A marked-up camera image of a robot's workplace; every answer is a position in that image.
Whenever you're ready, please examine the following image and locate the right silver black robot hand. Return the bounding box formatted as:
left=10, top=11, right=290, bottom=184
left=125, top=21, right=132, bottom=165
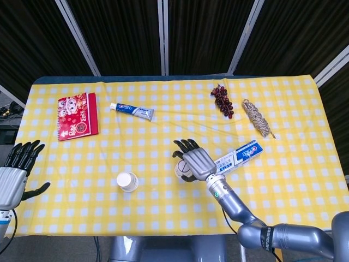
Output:
left=173, top=138, right=219, bottom=183

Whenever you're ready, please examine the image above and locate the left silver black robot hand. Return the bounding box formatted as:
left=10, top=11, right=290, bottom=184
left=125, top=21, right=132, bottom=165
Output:
left=0, top=140, right=51, bottom=210

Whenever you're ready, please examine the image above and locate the paper cup black line bottom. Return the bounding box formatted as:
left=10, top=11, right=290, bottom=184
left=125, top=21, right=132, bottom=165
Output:
left=174, top=160, right=195, bottom=180

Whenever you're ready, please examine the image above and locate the paper cup blue flower print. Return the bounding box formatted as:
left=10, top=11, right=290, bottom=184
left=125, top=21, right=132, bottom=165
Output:
left=116, top=171, right=139, bottom=191

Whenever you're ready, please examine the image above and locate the paper cup green fern print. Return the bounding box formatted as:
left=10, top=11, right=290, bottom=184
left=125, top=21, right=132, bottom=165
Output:
left=119, top=183, right=139, bottom=193

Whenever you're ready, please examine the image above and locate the blue white toothpaste box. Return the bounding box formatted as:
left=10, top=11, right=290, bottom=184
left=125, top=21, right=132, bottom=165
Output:
left=214, top=140, right=264, bottom=175

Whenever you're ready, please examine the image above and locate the yellow white checked tablecloth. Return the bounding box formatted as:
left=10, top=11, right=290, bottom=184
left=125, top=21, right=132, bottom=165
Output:
left=5, top=78, right=341, bottom=238

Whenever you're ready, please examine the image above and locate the dark red grape bunch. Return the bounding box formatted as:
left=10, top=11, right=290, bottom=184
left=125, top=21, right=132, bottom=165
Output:
left=210, top=84, right=234, bottom=119

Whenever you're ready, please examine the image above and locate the blue white toothpaste tube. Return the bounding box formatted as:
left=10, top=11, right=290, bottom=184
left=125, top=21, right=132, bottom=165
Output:
left=110, top=102, right=155, bottom=122

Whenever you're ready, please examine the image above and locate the red spiral desk calendar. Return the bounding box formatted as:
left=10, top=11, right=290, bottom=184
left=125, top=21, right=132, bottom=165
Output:
left=57, top=92, right=99, bottom=142

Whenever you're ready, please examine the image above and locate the grey robot torso base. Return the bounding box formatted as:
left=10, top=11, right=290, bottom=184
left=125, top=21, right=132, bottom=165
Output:
left=107, top=235, right=230, bottom=262

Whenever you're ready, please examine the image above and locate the black pleated partition panel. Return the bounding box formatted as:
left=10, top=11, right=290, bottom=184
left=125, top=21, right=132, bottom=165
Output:
left=0, top=0, right=99, bottom=103
left=67, top=0, right=167, bottom=76
left=167, top=0, right=258, bottom=76
left=233, top=0, right=349, bottom=79
left=318, top=68, right=349, bottom=178

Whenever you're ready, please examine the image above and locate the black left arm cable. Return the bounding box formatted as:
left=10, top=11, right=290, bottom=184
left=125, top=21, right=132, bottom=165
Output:
left=0, top=209, right=19, bottom=254

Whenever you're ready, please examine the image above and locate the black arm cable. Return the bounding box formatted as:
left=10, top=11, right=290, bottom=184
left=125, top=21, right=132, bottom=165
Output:
left=222, top=209, right=238, bottom=235
left=0, top=209, right=19, bottom=254

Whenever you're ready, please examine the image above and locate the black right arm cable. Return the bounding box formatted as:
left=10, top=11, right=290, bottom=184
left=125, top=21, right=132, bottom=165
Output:
left=222, top=209, right=238, bottom=235

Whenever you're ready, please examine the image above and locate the black cable bundle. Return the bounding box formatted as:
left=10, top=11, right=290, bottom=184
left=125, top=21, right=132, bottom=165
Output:
left=0, top=100, right=25, bottom=137

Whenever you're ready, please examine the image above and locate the beige twisted rope bundle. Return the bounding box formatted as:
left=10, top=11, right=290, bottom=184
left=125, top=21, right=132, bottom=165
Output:
left=242, top=98, right=276, bottom=139

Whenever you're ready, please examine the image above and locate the white partition frame post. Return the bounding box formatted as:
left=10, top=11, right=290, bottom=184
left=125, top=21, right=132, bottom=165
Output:
left=0, top=84, right=27, bottom=110
left=227, top=0, right=266, bottom=76
left=157, top=0, right=170, bottom=76
left=54, top=0, right=102, bottom=76
left=314, top=43, right=349, bottom=88

